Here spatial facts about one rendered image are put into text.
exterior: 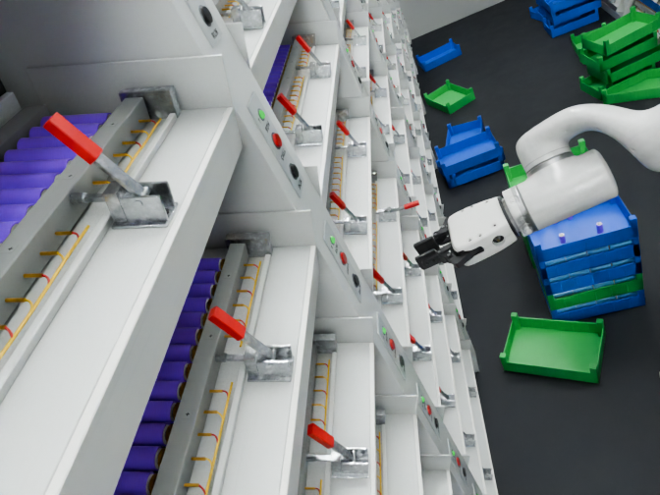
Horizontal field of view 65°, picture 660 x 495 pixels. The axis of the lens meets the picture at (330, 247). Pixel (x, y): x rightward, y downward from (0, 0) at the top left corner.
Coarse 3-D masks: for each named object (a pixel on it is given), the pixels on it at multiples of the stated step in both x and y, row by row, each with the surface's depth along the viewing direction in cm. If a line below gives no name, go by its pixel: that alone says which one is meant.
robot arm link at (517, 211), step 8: (504, 192) 86; (512, 192) 84; (504, 200) 86; (512, 200) 83; (520, 200) 83; (512, 208) 83; (520, 208) 83; (512, 216) 84; (520, 216) 83; (528, 216) 83; (520, 224) 84; (528, 224) 83; (528, 232) 84
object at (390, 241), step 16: (384, 176) 136; (384, 192) 131; (384, 224) 121; (384, 240) 116; (400, 240) 116; (384, 256) 112; (400, 256) 112; (384, 272) 108; (400, 272) 108; (384, 304) 101; (400, 304) 101; (400, 320) 97; (400, 336) 95
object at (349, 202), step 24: (336, 120) 120; (360, 120) 124; (336, 144) 116; (360, 144) 111; (336, 168) 108; (360, 168) 107; (336, 192) 101; (360, 192) 100; (336, 216) 95; (360, 216) 90; (360, 240) 89; (360, 264) 84
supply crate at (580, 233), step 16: (592, 208) 176; (608, 208) 173; (624, 208) 165; (560, 224) 177; (576, 224) 174; (592, 224) 171; (608, 224) 168; (624, 224) 165; (544, 240) 175; (576, 240) 162; (592, 240) 161; (608, 240) 161; (624, 240) 161; (544, 256) 167; (560, 256) 166
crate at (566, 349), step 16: (512, 320) 190; (528, 320) 188; (544, 320) 184; (560, 320) 181; (512, 336) 189; (528, 336) 188; (544, 336) 185; (560, 336) 182; (576, 336) 180; (592, 336) 177; (512, 352) 186; (528, 352) 183; (544, 352) 180; (560, 352) 178; (576, 352) 176; (592, 352) 173; (512, 368) 179; (528, 368) 175; (544, 368) 171; (560, 368) 168; (576, 368) 171; (592, 368) 161
